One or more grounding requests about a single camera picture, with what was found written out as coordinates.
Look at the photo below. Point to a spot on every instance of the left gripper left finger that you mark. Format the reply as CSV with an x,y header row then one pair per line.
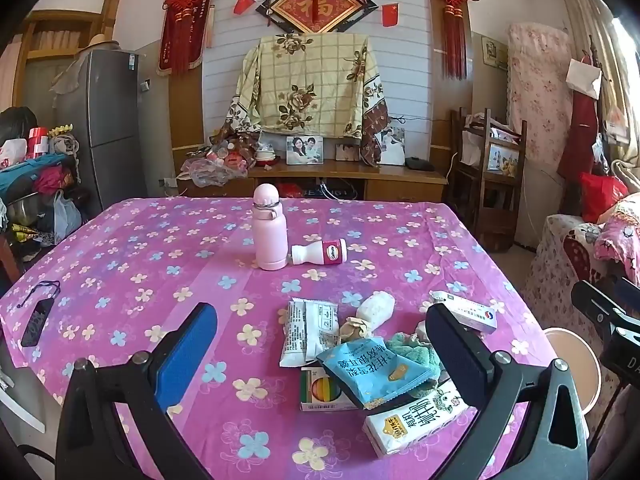
x,y
90,433

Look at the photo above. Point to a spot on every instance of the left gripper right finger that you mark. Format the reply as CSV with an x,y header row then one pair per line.
x,y
551,442

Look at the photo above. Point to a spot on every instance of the white blue medicine box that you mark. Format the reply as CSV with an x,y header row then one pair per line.
x,y
467,312

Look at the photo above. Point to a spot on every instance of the white milk carton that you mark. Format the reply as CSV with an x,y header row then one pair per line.
x,y
392,431

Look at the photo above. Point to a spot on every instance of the green towel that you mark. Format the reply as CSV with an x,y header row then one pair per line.
x,y
419,351

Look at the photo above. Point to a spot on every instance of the blue snack bag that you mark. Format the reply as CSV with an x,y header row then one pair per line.
x,y
373,375

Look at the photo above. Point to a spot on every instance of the rainbow medicine box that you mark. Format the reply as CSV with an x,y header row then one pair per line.
x,y
318,392

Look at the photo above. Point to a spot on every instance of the grey snack wrapper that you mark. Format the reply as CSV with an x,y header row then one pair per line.
x,y
311,327

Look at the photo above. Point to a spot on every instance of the pink trash bin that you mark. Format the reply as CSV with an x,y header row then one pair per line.
x,y
583,364

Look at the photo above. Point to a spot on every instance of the pink blanket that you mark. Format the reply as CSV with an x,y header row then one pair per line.
x,y
619,239

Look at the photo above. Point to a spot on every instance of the sofa with floral cover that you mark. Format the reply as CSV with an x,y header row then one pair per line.
x,y
564,257

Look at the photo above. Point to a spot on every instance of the red plastic bag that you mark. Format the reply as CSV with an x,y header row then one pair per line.
x,y
599,194

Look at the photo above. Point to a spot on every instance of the wooden chair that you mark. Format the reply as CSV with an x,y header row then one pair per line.
x,y
486,177

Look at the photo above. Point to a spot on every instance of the beige crumpled paper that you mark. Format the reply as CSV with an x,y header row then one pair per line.
x,y
355,328

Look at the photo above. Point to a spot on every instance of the pink floral tablecloth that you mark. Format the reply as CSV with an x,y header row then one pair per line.
x,y
131,275

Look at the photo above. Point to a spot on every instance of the pink floral covered mattress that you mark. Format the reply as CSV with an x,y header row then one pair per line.
x,y
539,57

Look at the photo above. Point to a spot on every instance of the wedding photo print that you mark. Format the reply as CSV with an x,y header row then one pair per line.
x,y
392,144

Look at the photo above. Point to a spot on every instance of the pink thermos bottle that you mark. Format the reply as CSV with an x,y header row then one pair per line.
x,y
270,231

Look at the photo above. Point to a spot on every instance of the wooden tv cabinet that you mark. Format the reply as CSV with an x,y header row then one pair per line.
x,y
386,183

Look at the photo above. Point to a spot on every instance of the white pink yogurt bottle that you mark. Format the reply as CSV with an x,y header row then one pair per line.
x,y
321,252

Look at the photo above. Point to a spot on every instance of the clear plastic bag of items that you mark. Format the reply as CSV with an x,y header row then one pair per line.
x,y
204,172

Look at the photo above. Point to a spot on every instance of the grey refrigerator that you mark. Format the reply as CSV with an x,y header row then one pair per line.
x,y
98,96

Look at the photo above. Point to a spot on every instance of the framed couple photo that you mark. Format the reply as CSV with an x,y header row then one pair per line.
x,y
304,150

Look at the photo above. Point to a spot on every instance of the right red chinese knot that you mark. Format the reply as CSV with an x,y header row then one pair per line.
x,y
454,39

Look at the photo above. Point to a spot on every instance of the red chinese knot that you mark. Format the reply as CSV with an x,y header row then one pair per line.
x,y
454,39
183,35

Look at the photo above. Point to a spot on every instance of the floral cloth covered television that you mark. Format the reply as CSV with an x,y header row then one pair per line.
x,y
324,85

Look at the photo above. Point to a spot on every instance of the left red chinese knot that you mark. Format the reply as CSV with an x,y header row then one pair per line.
x,y
183,35

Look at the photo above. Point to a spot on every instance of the black remote with strap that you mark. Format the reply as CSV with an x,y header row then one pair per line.
x,y
40,314

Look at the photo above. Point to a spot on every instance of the red fu wall plaque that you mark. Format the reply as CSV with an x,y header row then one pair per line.
x,y
315,16

